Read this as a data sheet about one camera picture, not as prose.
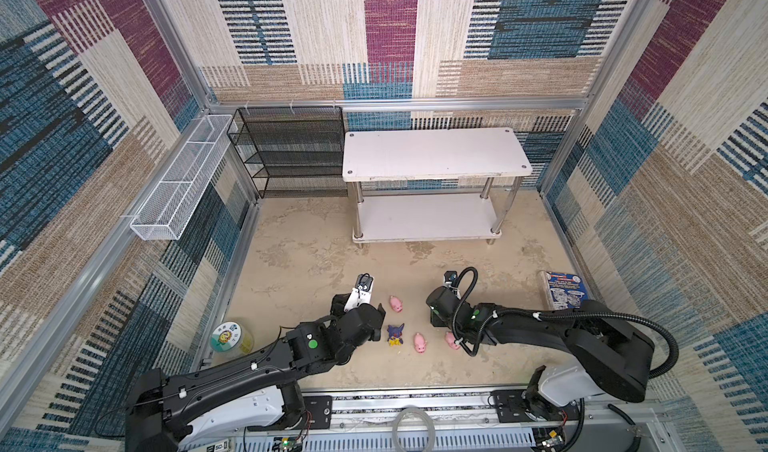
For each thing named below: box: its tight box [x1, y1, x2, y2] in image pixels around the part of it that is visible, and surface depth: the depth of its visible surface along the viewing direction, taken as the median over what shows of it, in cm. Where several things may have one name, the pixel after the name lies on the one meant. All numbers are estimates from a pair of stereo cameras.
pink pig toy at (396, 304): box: [389, 295, 403, 313], surface depth 91 cm
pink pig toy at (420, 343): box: [413, 332, 427, 354], surface depth 84 cm
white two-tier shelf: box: [342, 127, 533, 249], surface depth 101 cm
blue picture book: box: [546, 271, 589, 311], surface depth 93 cm
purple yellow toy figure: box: [387, 323, 405, 347], surface depth 84 cm
